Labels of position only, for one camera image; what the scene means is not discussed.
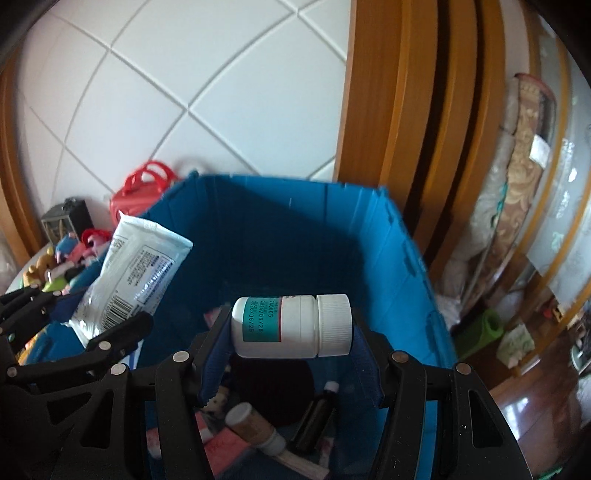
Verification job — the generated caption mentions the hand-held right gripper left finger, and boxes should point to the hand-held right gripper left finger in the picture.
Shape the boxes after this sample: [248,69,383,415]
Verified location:
[50,305,234,480]

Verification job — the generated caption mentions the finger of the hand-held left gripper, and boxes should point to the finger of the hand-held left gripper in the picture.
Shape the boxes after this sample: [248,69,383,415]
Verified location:
[0,285,86,343]
[18,313,154,384]

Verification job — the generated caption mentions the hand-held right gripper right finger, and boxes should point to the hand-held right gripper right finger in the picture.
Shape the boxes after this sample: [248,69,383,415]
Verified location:
[351,318,534,480]

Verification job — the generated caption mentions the dark maroon cloth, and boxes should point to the dark maroon cloth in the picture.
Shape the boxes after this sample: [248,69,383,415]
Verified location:
[228,357,320,428]

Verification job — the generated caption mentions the white blue sachet pack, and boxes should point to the white blue sachet pack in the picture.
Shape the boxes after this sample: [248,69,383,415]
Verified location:
[69,211,194,350]

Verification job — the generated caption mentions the dark glass bottle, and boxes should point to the dark glass bottle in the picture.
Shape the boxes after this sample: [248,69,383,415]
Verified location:
[289,381,341,456]

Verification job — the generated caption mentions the brown bottle with white cap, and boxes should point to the brown bottle with white cap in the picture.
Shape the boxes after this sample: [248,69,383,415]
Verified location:
[225,402,287,456]

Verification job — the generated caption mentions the red pink boxes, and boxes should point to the red pink boxes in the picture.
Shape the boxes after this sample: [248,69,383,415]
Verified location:
[198,411,255,474]

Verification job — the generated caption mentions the white pill bottle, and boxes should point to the white pill bottle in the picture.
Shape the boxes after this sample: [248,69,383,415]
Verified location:
[231,294,353,360]

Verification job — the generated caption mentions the long pink white box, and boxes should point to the long pink white box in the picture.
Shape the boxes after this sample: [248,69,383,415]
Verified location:
[277,450,329,479]

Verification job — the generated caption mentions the blue plastic crate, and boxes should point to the blue plastic crate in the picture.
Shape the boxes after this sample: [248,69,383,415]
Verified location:
[18,172,458,480]

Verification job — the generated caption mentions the brown plush bear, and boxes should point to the brown plush bear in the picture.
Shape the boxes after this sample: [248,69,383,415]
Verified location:
[23,247,57,285]

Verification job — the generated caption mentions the blue plush toy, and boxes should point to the blue plush toy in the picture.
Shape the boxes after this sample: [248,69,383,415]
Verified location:
[54,233,79,262]

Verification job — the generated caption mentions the black gift box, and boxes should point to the black gift box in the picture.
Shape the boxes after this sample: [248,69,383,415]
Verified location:
[41,198,96,243]

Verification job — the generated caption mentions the green rolled mat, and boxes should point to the green rolled mat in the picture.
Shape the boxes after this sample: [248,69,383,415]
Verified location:
[455,308,504,361]

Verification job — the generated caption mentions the red toy suitcase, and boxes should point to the red toy suitcase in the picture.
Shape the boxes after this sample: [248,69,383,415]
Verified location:
[109,161,179,227]

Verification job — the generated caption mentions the white patterned bag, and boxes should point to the white patterned bag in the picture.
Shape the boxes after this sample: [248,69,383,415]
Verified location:
[496,323,537,368]

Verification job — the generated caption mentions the rolled patterned carpet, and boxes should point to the rolled patterned carpet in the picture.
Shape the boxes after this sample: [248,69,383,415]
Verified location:
[462,74,557,297]

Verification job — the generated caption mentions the wooden slat glass partition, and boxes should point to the wooden slat glass partition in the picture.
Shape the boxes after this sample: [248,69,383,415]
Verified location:
[508,0,591,385]

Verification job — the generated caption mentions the curved wooden wall frame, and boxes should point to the curved wooden wall frame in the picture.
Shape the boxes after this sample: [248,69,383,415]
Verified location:
[332,0,542,269]
[0,60,47,265]

